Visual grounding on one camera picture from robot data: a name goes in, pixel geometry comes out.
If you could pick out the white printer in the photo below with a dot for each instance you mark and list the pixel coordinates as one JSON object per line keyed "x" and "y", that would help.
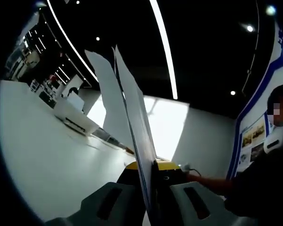
{"x": 70, "y": 115}

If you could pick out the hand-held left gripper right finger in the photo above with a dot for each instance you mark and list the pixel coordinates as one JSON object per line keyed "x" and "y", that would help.
{"x": 179, "y": 204}

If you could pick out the long curved ceiling light strip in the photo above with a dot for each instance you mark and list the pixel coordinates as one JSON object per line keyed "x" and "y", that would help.
{"x": 68, "y": 40}

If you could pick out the white paper sheet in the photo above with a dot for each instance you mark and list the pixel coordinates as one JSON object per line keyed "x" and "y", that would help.
{"x": 132, "y": 113}

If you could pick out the white worn device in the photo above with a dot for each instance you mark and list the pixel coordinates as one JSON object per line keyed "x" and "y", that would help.
{"x": 276, "y": 139}

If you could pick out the group of ceiling spotlights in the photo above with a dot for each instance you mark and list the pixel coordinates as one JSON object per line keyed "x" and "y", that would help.
{"x": 250, "y": 28}

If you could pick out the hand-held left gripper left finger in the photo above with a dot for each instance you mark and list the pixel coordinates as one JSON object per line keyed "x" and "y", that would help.
{"x": 103, "y": 204}

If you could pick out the blue white wall display board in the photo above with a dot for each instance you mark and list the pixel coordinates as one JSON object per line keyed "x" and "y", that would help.
{"x": 254, "y": 134}

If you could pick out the wide ceiling light strip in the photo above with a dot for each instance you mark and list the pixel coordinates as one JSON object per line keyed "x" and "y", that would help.
{"x": 165, "y": 47}

